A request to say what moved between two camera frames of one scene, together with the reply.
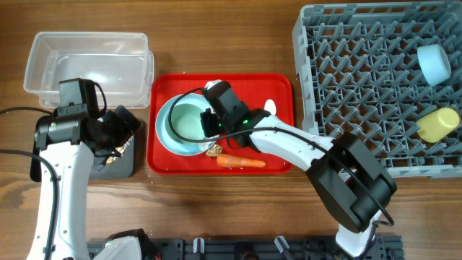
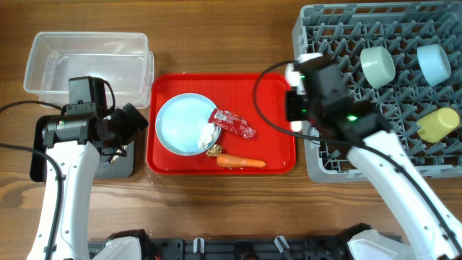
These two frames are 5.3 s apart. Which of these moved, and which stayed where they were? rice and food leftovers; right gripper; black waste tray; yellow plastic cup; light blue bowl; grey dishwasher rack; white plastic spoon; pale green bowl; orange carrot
Moved: pale green bowl; white plastic spoon; right gripper
Stayed: yellow plastic cup; orange carrot; rice and food leftovers; black waste tray; light blue bowl; grey dishwasher rack
